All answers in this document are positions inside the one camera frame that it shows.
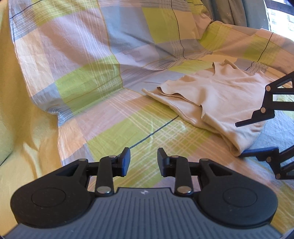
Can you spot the beige garment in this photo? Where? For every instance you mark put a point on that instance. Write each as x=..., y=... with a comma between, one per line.
x=216, y=99

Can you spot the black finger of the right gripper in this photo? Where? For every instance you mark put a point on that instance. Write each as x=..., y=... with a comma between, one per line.
x=282, y=86
x=274, y=158

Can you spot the light green sofa cover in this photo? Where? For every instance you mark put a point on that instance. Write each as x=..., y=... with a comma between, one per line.
x=28, y=134

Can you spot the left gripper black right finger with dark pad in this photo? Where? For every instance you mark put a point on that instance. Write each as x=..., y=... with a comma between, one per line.
x=223, y=195

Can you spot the plaid checkered bed sheet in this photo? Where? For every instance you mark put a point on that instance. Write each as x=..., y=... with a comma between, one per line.
x=87, y=62

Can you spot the grey-green star curtain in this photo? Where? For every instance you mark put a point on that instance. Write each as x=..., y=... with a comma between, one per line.
x=245, y=13

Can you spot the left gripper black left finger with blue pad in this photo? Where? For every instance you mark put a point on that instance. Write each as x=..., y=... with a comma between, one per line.
x=66, y=194

